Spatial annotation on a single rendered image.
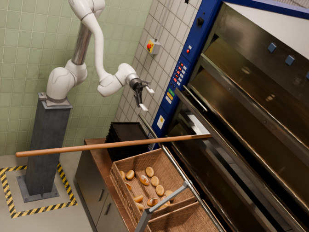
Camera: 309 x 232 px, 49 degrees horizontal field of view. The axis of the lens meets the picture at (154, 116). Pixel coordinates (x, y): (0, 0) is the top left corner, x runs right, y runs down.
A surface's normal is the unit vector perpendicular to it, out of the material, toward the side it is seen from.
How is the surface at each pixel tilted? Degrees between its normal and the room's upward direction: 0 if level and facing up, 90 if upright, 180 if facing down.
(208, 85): 70
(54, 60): 90
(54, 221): 0
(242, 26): 90
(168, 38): 90
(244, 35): 90
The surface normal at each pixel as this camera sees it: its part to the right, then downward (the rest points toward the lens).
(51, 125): 0.48, 0.61
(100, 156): 0.32, -0.79
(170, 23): -0.83, 0.03
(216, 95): -0.68, -0.24
